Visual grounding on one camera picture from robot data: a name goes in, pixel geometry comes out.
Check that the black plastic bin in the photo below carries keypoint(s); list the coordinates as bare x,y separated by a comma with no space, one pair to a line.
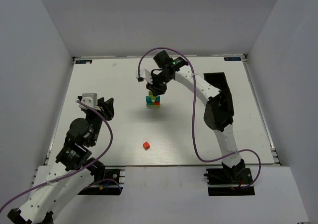
217,80

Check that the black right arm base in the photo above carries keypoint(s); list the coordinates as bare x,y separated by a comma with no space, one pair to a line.
219,185

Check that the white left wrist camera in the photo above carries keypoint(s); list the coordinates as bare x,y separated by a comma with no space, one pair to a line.
88,99

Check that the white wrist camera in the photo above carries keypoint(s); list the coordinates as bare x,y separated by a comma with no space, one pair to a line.
88,99
144,75

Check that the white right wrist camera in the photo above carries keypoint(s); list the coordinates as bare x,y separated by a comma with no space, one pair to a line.
144,75

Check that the blue table label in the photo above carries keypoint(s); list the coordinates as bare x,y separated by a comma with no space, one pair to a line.
232,59
83,61

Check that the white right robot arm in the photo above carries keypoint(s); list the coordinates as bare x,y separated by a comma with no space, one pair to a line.
213,91

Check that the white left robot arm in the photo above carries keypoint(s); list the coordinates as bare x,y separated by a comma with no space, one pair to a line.
74,168

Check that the teal arch block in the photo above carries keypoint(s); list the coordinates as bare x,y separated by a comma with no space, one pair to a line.
152,99

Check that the right blue table label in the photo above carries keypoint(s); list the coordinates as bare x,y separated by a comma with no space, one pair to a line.
232,59

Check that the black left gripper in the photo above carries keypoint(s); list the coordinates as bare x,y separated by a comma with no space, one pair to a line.
102,107

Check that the small green cube block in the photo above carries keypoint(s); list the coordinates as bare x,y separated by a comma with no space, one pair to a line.
150,94

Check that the left blue table label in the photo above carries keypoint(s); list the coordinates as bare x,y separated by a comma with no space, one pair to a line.
83,61

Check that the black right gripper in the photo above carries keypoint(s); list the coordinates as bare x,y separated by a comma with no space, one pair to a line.
156,89

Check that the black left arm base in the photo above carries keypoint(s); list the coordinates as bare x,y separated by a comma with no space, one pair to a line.
109,183

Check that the long green arch block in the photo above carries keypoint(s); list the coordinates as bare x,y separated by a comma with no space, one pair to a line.
152,106

